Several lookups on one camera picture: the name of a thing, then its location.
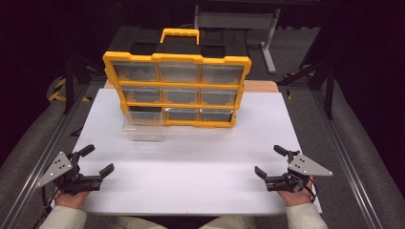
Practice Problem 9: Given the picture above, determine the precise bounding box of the black cable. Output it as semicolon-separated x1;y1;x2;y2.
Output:
299;177;319;204
39;185;60;223

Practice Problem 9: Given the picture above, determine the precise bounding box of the yellow black drawer organizer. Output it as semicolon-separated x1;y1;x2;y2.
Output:
102;27;252;129

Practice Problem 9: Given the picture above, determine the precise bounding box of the person's right hand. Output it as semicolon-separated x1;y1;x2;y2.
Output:
276;177;317;208

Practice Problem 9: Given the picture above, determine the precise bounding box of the aluminium rail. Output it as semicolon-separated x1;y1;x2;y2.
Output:
309;89;390;229
0;83;93;229

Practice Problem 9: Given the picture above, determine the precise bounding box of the clear plastic pulled-out drawer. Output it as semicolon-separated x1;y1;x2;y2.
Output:
121;106;165;143

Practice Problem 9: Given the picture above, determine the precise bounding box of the person's left hand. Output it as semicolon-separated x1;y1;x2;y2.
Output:
53;190;91;211

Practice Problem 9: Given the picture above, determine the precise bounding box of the yellow black striped tape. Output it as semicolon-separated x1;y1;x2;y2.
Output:
47;76;93;103

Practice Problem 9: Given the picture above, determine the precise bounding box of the black tripod stand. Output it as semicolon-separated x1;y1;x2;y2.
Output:
61;55;98;116
277;58;336;121

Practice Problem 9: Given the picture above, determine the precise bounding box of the white table board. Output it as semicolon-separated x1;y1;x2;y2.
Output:
52;88;323;218

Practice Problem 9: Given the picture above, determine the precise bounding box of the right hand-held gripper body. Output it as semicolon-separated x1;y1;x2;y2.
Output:
265;151;334;194

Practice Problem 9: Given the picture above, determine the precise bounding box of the set of closed clear drawers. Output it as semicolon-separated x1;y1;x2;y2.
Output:
113;61;245;123

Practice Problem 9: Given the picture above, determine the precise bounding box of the grey metal stand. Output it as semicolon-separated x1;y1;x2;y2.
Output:
193;4;282;74

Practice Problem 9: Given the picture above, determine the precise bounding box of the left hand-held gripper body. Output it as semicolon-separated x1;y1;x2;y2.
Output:
35;151;103;196

